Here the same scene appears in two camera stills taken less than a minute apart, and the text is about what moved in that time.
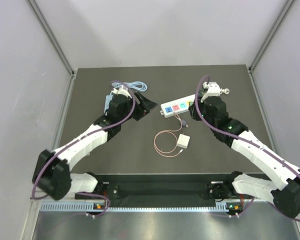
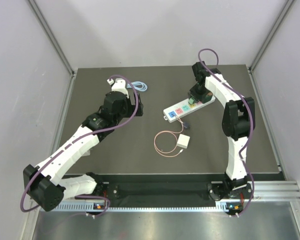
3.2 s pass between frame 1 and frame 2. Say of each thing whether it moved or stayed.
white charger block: stayed
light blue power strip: stayed
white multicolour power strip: moved
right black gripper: moved
